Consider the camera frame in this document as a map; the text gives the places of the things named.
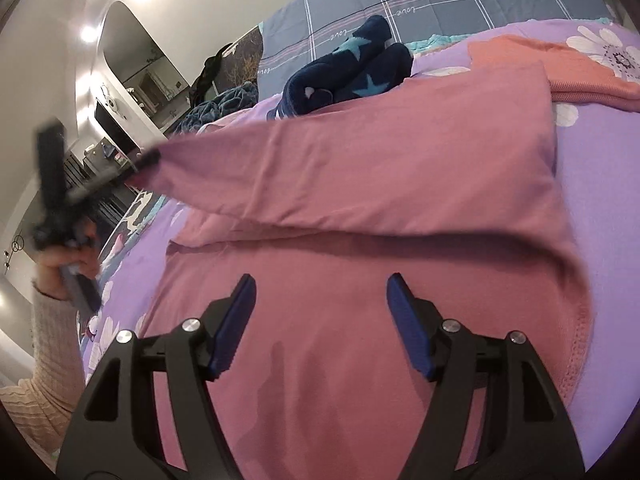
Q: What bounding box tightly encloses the black hanging garment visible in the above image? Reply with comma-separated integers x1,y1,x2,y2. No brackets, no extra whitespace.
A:
189,52,231,111

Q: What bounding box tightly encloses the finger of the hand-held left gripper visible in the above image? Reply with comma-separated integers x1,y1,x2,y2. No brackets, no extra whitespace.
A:
65,150,162,206

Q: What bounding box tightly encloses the person's left forearm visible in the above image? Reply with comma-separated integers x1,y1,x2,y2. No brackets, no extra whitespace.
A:
0,280,96,471

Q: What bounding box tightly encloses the arched wall mirror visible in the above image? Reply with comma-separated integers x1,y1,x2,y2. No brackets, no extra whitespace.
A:
97,1,191,131

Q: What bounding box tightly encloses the navy star print garment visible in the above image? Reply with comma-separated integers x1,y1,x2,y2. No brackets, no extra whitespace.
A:
265,15,415,122

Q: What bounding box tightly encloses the black monitor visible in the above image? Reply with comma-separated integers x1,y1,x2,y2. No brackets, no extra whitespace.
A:
94,100,130,137

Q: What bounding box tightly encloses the small white fan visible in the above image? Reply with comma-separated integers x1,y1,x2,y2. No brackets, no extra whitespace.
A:
99,85,123,113

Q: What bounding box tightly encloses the purple floral bed sheet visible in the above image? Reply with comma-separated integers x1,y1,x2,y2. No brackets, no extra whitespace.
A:
80,17,640,480

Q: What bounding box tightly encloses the teal fuzzy blanket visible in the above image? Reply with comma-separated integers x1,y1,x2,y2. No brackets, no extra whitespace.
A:
175,82,261,136

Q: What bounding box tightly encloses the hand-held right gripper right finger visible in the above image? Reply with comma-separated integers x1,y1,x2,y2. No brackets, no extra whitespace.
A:
386,273,586,480

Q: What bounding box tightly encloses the salmon folded garment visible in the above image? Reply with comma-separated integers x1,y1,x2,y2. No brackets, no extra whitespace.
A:
467,35,640,113

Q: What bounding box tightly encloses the person's left hand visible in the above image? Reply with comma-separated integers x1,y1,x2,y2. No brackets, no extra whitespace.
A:
37,220,101,301

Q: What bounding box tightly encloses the turquoise blanket edge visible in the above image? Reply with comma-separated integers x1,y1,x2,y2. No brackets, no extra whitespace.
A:
402,32,473,58

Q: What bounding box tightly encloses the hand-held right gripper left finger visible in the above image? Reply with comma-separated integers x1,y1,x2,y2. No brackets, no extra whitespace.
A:
55,273,257,480

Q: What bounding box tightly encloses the mauve pink shirt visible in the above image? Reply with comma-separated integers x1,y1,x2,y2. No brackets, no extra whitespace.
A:
122,60,593,480

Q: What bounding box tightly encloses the dark printed pillow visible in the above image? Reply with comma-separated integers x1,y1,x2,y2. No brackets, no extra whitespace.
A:
220,25,265,96

